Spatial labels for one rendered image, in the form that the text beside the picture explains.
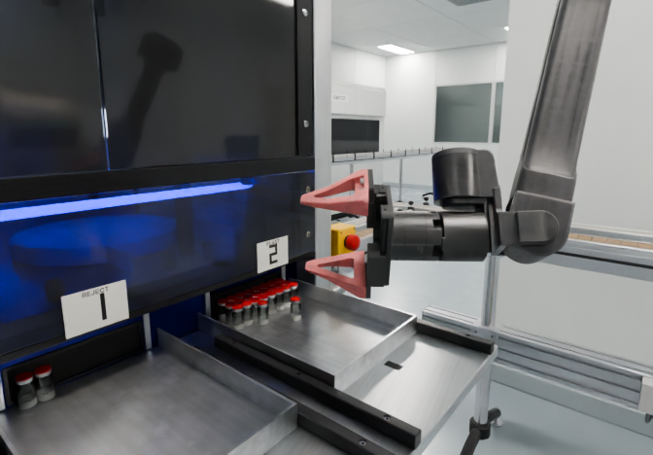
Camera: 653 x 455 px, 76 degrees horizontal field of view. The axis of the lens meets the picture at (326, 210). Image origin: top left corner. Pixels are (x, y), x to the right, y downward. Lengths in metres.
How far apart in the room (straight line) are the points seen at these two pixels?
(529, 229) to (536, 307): 1.80
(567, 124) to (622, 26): 1.60
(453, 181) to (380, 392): 0.35
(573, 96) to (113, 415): 0.70
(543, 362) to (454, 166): 1.27
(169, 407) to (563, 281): 1.84
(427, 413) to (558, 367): 1.08
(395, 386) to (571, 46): 0.52
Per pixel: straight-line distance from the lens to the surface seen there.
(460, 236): 0.47
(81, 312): 0.67
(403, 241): 0.46
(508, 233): 0.46
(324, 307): 0.94
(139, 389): 0.74
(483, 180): 0.50
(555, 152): 0.52
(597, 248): 1.50
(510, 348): 1.70
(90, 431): 0.68
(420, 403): 0.67
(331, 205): 0.44
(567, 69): 0.57
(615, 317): 2.21
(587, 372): 1.67
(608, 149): 2.08
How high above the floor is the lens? 1.26
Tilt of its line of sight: 11 degrees down
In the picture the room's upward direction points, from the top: straight up
